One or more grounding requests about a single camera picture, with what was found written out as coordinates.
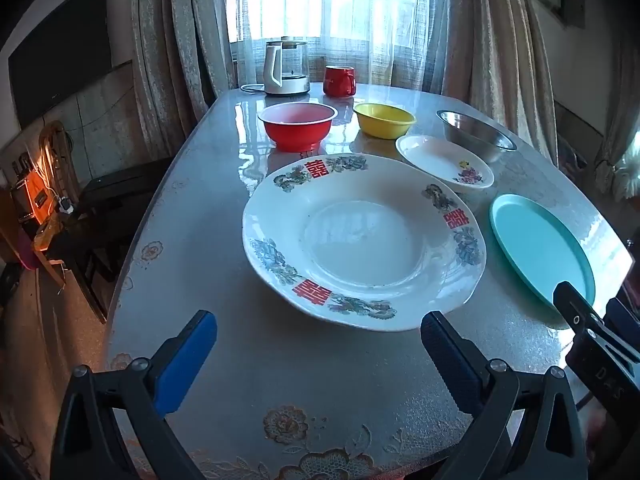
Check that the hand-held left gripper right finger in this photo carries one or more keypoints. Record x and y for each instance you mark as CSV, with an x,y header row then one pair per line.
x,y
450,360

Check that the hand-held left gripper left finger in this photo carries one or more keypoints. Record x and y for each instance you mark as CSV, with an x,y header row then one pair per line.
x,y
182,360

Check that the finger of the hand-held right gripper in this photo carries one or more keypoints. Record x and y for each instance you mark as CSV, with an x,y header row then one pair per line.
x,y
575,307
625,322

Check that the teal plastic plate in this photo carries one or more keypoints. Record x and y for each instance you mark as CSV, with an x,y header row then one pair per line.
x,y
540,250

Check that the large white floral plate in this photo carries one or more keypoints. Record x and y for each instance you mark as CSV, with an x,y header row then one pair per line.
x,y
365,240

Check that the small white floral plate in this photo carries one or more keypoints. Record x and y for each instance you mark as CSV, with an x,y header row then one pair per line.
x,y
435,157

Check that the stainless steel bowl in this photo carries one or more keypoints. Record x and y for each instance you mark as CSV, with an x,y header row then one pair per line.
x,y
475,130

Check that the yellow plastic bowl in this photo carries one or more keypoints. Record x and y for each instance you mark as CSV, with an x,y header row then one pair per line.
x,y
384,121

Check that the red plastic bowl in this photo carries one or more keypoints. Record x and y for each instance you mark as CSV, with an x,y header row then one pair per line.
x,y
297,127

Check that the patterned cloth bundle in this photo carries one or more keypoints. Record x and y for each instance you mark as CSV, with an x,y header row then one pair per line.
x,y
570,157

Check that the black bench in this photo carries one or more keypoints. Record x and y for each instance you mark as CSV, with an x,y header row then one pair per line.
x,y
110,195

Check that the tied beige curtain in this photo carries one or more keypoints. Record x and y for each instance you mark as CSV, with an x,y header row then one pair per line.
x,y
620,125

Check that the white power strip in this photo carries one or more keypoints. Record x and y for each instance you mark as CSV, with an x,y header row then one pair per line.
x,y
65,205

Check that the beige patterned curtain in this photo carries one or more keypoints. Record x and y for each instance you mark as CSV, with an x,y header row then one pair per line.
x,y
170,50
495,60

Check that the red mug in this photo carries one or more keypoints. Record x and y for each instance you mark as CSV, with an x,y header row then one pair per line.
x,y
337,81

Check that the white glass electric kettle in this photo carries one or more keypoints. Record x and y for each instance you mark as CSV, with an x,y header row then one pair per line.
x,y
280,70

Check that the white sheer curtain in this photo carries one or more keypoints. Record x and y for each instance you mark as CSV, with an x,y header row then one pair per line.
x,y
350,55

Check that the black television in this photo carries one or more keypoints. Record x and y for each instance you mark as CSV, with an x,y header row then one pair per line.
x,y
60,55

